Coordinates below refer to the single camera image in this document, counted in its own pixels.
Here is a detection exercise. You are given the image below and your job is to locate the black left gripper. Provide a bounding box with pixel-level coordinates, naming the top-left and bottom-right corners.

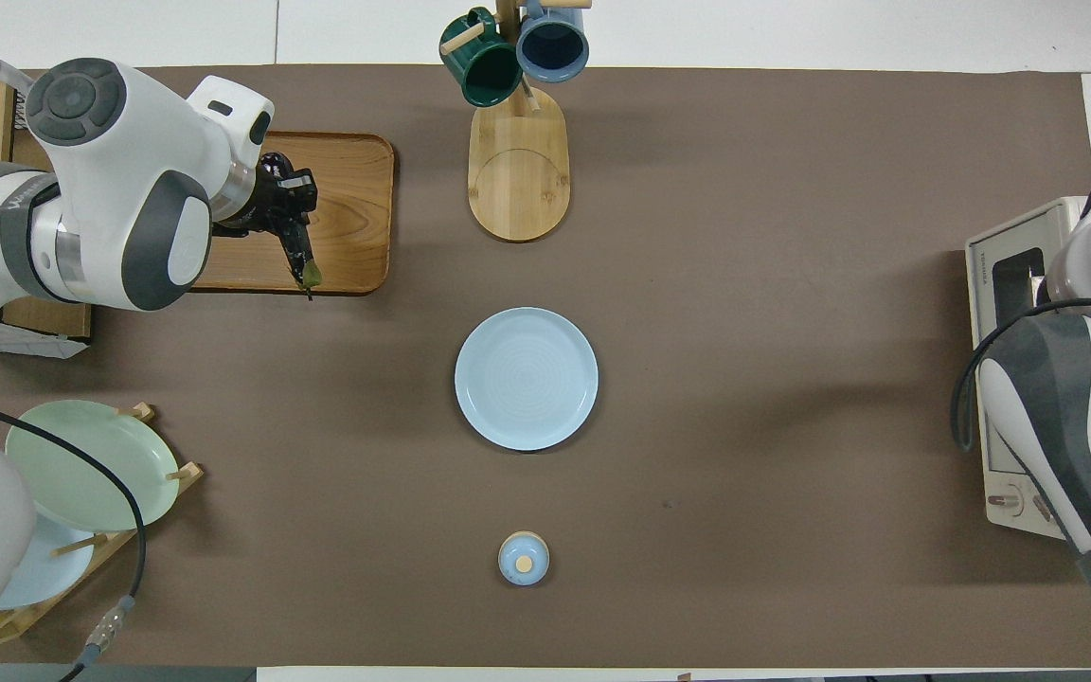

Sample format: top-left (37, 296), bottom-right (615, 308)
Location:
top-left (214, 163), bottom-right (320, 242)

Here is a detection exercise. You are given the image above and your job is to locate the dark purple eggplant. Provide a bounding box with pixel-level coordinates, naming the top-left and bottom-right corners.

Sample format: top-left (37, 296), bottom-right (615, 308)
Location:
top-left (261, 152), bottom-right (324, 302)

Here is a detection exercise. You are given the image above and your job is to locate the light blue serving plate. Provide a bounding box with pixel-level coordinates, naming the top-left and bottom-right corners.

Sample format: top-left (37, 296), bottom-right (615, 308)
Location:
top-left (454, 306), bottom-right (599, 452)

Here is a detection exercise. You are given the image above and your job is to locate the glass oven door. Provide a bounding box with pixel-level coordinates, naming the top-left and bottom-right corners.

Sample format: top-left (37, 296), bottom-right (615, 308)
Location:
top-left (967, 227), bottom-right (1065, 479)

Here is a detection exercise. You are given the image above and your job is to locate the cream toaster oven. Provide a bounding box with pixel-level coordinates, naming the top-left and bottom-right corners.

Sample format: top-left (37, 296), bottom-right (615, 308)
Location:
top-left (965, 196), bottom-right (1091, 543)

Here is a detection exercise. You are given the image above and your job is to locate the rectangular wooden tray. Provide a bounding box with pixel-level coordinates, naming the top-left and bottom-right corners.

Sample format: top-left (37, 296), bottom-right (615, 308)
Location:
top-left (188, 131), bottom-right (397, 296)

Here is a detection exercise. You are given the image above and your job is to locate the wooden mug tree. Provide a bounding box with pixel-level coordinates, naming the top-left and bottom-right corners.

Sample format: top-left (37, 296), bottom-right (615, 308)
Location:
top-left (439, 0), bottom-right (594, 242)

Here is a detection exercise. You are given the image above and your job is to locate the dark green ceramic mug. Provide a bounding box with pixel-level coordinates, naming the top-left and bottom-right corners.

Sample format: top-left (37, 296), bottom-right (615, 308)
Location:
top-left (439, 8), bottom-right (525, 108)

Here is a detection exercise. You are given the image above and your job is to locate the blue ceramic mug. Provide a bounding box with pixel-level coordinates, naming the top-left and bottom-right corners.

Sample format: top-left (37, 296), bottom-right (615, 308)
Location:
top-left (515, 0), bottom-right (591, 83)

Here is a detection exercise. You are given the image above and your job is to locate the pale green plate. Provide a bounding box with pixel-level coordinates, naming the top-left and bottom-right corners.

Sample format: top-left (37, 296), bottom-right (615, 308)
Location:
top-left (5, 399), bottom-right (181, 532)

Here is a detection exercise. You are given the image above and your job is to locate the wooden plate rack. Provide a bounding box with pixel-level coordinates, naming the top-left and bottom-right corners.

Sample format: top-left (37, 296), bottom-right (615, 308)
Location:
top-left (0, 403), bottom-right (205, 650)

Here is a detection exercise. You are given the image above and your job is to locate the small blue lidded jar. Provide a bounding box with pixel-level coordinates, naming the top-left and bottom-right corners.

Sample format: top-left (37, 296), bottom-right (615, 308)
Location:
top-left (497, 530), bottom-right (551, 587)

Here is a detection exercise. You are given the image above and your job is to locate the pale blue racked plate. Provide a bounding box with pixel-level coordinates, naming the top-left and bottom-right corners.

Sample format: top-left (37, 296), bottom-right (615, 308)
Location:
top-left (0, 511), bottom-right (97, 611)

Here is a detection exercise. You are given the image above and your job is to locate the brown table mat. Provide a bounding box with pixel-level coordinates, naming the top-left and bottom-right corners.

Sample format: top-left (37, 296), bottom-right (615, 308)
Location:
top-left (0, 64), bottom-right (1091, 669)

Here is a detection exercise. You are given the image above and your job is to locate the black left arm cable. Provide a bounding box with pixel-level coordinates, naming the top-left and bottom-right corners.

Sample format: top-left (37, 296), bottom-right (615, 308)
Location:
top-left (0, 388), bottom-right (148, 682)

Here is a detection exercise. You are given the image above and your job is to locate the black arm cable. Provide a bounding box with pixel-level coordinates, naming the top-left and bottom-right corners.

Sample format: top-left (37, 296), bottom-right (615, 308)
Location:
top-left (0, 388), bottom-right (148, 682)
top-left (951, 298), bottom-right (1091, 454)

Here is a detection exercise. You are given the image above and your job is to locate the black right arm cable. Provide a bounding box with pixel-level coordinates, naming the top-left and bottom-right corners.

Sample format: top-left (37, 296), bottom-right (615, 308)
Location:
top-left (951, 298), bottom-right (1091, 454)

